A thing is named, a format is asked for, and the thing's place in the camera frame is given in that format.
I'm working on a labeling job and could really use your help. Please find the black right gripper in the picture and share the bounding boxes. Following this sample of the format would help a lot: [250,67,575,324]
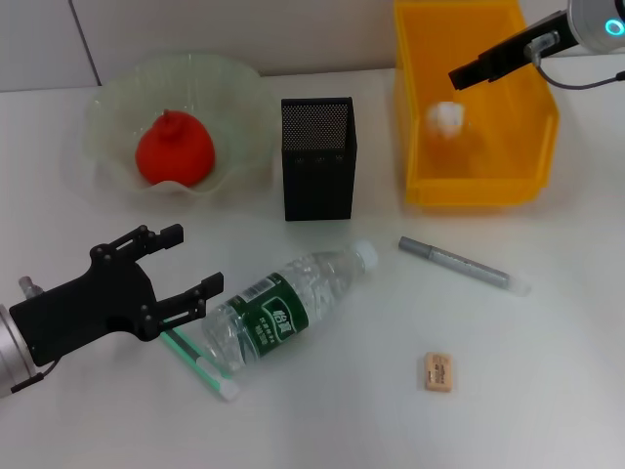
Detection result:
[447,11,579,93]

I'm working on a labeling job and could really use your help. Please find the paper ball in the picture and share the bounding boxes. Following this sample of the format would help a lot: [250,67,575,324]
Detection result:
[425,100,466,141]

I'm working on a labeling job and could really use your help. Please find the beige eraser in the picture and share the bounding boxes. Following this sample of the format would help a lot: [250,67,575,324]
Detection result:
[416,351,460,393]

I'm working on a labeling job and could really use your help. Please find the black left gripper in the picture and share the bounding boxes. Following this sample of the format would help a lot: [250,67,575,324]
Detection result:
[8,222,227,366]

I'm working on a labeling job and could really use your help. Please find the left gripper cable with plugs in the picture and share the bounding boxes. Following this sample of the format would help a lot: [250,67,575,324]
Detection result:
[9,276,61,397]

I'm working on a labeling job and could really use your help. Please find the silver marker pen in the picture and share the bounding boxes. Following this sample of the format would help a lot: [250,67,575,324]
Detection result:
[397,235,532,297]

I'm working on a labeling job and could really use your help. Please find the black mesh pen holder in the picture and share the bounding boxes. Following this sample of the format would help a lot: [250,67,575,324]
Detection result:
[280,96,358,223]

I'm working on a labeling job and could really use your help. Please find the yellow plastic bin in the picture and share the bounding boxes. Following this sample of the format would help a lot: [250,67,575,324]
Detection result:
[393,0,561,207]

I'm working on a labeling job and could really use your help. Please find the clear bottle green label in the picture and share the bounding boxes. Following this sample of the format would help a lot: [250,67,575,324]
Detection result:
[200,238,380,375]

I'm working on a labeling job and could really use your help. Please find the translucent wavy fruit plate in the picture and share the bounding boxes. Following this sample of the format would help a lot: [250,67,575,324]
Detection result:
[82,51,277,199]

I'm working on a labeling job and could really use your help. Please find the green white pen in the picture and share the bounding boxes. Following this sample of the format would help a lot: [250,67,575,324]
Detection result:
[158,325,240,403]

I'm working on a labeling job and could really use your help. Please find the red-orange toy fruit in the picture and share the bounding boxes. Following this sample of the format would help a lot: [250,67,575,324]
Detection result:
[135,108,217,188]

